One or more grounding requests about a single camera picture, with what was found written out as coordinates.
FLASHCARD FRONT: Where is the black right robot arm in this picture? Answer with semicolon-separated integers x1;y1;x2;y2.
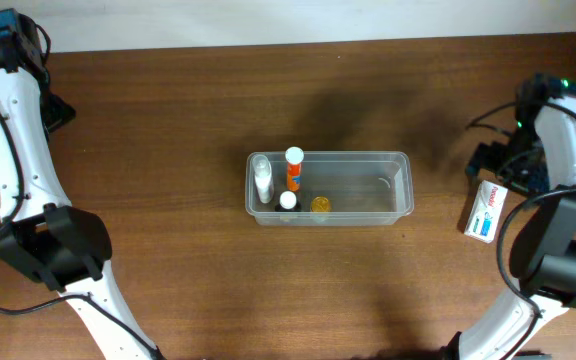
439;74;576;359

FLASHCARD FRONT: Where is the white medicine box red text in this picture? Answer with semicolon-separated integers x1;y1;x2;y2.
464;181;508;243

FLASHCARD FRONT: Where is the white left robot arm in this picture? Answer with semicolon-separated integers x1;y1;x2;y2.
0;8;162;359

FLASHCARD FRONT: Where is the small jar gold lid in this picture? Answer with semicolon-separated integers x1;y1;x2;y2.
310;196;332;213

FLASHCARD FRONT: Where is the orange vitamin tube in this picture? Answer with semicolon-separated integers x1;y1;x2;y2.
285;147;304;192

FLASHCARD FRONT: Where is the clear plastic container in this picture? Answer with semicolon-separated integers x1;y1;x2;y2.
245;151;414;226

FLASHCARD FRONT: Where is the dark syrup bottle white cap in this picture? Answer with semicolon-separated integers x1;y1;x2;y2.
275;191;301;212

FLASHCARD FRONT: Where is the white plastic bottle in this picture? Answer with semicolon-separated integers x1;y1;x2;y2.
252;154;274;204

